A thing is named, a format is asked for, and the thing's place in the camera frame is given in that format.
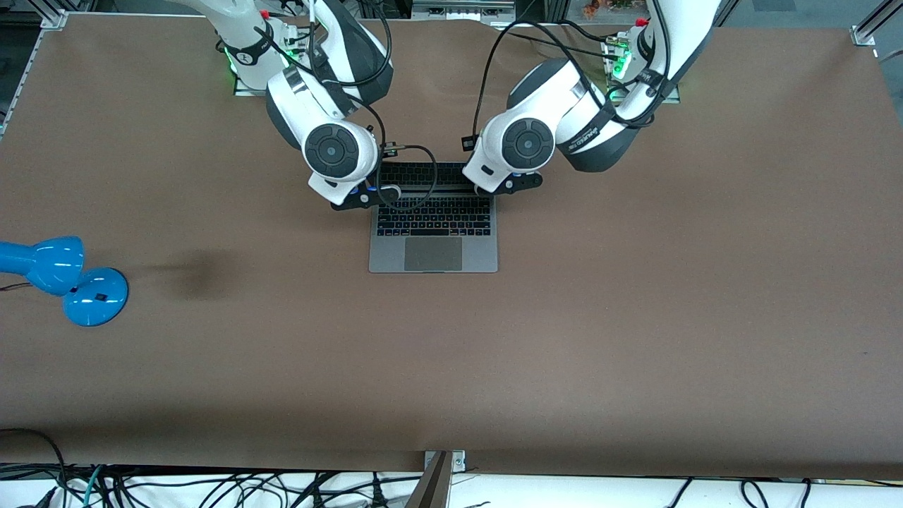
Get silver grey laptop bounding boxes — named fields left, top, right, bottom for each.
left=368, top=161, right=499, bottom=274

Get grey power strip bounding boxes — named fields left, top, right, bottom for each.
left=411, top=0, right=516, bottom=22

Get orange background item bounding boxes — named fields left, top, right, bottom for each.
left=582, top=0, right=650, bottom=18

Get blue desk lamp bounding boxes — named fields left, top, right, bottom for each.
left=0, top=236, right=130, bottom=327

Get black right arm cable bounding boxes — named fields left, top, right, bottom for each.
left=250, top=0, right=440, bottom=210

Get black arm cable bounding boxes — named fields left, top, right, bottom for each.
left=250, top=0, right=440, bottom=210
left=461, top=0, right=706, bottom=152

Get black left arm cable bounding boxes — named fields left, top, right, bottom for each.
left=461, top=0, right=706, bottom=152

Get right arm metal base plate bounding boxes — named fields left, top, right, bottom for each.
left=233, top=32, right=311, bottom=97

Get black cable on table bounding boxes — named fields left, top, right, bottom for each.
left=494, top=20, right=622, bottom=61

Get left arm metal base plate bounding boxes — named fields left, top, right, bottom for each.
left=601, top=39, right=681, bottom=104

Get small metal table bracket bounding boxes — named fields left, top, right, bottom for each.
left=423, top=450, right=466, bottom=473

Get tangled black floor cables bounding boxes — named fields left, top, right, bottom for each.
left=67, top=466, right=424, bottom=508

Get dark frame post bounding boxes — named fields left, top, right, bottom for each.
left=404, top=452, right=454, bottom=508

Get teal floor cable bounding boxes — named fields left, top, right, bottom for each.
left=83, top=464, right=107, bottom=508

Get black looping floor cable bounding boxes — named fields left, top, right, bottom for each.
left=0, top=427, right=69, bottom=508

